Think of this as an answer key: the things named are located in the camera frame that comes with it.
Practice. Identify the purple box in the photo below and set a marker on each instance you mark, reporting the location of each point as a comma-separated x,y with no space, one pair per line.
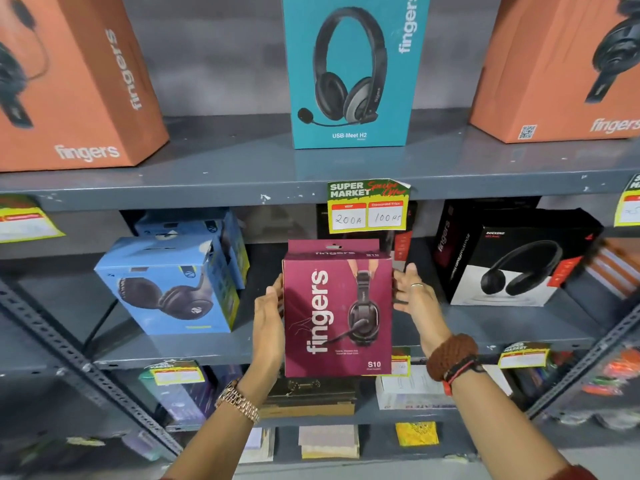
182,402

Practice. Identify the white notepad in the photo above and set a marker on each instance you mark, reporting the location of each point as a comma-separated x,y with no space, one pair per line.
257,444

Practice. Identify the pile of colourful small items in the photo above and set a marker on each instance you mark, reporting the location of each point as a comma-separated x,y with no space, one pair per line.
610,384

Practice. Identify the green and yellow price tag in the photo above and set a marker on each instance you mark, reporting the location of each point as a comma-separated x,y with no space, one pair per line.
177,373
401,365
25,222
367,207
629,204
524,355

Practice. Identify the person's right forearm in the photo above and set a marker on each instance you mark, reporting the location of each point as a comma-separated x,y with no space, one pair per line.
500,424

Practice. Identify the teal headset box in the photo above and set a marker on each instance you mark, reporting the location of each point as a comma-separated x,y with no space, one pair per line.
350,69

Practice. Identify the person's right thumb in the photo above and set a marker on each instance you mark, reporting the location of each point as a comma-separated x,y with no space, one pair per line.
401,301

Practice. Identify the gold wristwatch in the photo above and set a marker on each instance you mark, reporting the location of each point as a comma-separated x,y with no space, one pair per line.
239,400

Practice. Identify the yellow patterned packet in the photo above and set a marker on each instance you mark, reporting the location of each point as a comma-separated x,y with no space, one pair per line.
417,433

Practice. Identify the orange headset box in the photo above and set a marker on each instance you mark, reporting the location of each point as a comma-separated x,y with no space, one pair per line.
550,64
75,79

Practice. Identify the black and red wristband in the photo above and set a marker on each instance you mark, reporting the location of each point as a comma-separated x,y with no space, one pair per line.
462,370

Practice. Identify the person's left thumb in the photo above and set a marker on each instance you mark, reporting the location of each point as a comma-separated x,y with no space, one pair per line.
278,294

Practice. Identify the maroon headset box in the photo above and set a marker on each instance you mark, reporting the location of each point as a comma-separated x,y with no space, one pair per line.
335,314

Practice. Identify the black and white headphone box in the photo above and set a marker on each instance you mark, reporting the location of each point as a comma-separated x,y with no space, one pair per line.
515,259

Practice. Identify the stack of pastel notepads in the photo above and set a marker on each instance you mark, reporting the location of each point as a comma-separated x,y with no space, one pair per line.
329,442

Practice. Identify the brown knitted scrunchie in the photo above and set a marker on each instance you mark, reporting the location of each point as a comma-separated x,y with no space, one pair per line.
450,355

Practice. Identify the person's right hand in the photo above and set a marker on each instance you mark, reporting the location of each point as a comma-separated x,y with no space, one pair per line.
424,312

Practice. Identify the person's left forearm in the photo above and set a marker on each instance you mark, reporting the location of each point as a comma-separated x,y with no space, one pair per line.
222,439

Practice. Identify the person's left hand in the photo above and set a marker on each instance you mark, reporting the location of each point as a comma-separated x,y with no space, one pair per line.
266,327

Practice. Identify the grey metal shelf rack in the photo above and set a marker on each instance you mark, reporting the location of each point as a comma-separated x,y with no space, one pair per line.
225,169

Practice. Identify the white flat box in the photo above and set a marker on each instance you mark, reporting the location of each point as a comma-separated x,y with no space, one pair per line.
405,392

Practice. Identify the dark brown box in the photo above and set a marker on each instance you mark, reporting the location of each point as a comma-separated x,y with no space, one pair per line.
310,397

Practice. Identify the orange striped box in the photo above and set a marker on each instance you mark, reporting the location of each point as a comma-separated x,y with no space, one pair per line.
612,267

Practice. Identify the blue headphone box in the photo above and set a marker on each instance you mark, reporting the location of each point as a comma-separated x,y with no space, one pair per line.
227,229
165,289

